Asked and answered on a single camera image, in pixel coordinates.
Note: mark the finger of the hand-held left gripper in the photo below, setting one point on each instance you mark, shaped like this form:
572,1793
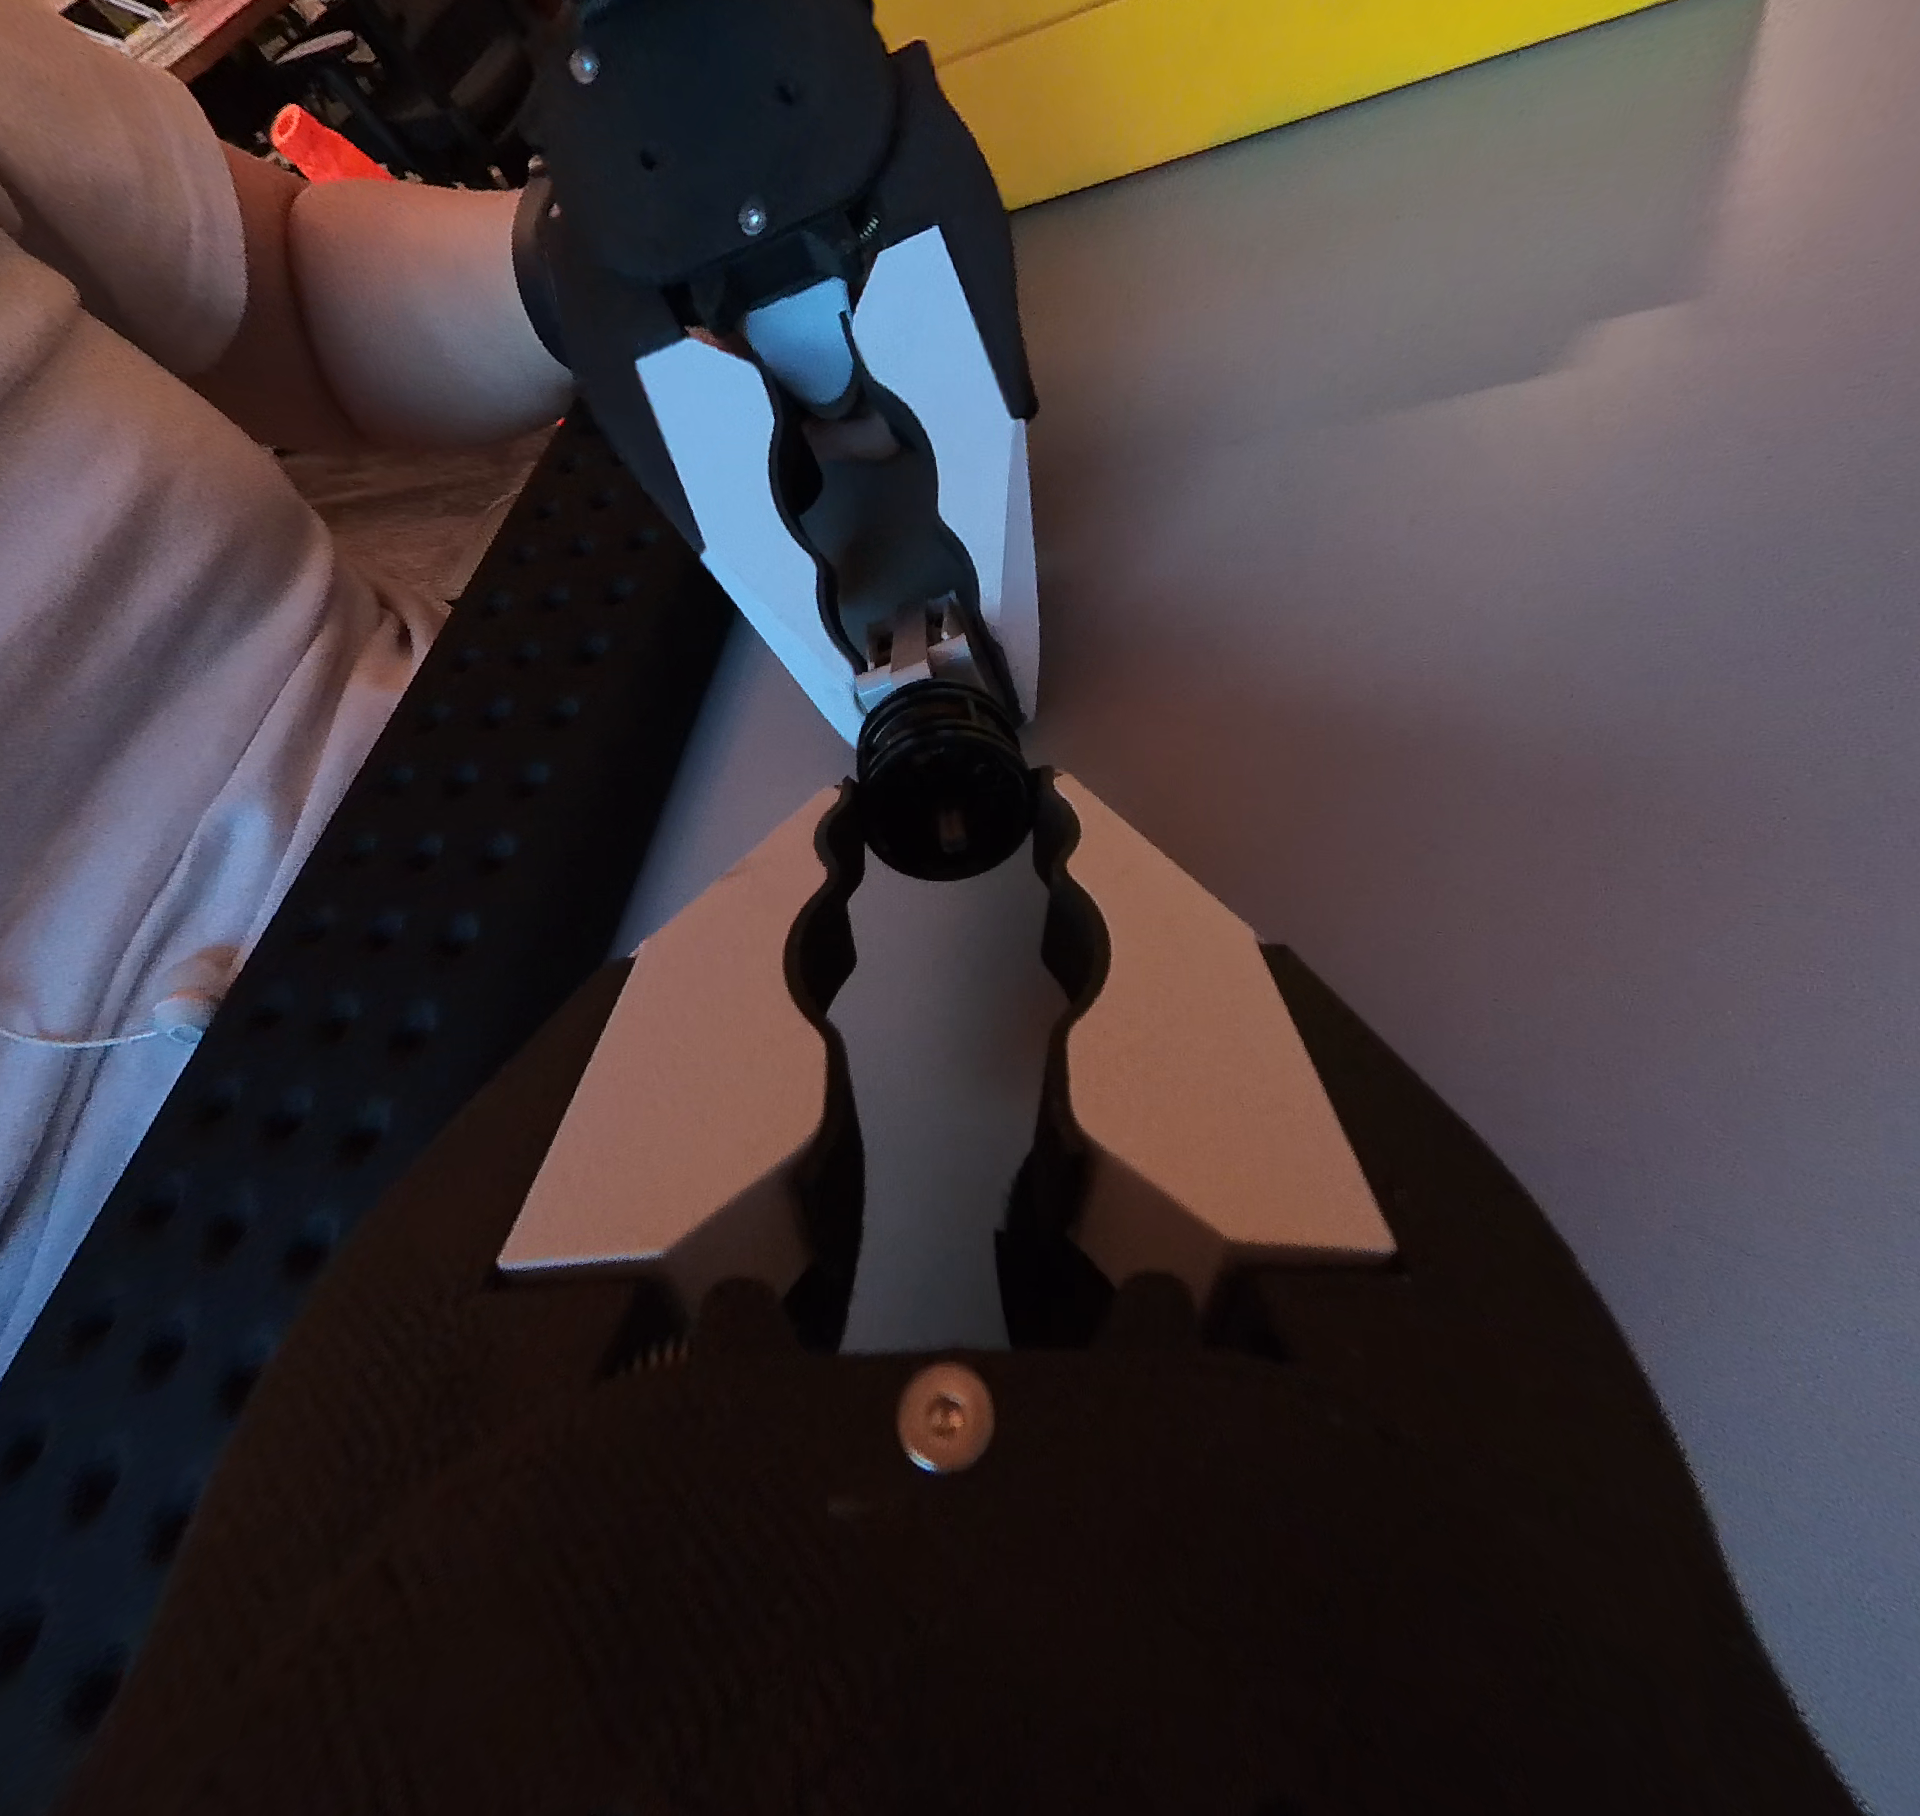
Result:
705,482
976,406

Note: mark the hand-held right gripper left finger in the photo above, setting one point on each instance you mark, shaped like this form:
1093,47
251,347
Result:
676,1096

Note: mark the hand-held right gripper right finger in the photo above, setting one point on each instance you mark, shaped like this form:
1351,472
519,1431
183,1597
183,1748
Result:
1222,1096

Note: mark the grey toy brick assembly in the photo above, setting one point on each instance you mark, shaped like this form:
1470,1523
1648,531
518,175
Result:
909,646

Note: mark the black toy wheel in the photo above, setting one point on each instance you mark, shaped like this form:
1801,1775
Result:
945,796

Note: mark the person's left forearm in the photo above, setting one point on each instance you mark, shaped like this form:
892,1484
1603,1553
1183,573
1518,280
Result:
405,302

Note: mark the grey desk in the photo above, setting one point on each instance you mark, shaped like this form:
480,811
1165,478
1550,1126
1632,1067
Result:
1499,646

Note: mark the person's left hand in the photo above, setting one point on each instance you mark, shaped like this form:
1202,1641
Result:
856,440

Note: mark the dark equipment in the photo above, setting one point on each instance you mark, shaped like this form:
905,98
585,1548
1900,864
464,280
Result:
421,47

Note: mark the small orange object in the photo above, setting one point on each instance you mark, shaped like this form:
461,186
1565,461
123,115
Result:
307,142

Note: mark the wooden table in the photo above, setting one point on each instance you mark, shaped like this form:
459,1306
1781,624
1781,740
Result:
240,24

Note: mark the yellow box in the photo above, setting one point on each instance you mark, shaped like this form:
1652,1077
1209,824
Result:
1274,31

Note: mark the person in pink shirt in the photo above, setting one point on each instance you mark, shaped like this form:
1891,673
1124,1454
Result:
150,646

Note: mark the black studded base plate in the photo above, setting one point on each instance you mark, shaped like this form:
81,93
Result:
374,945

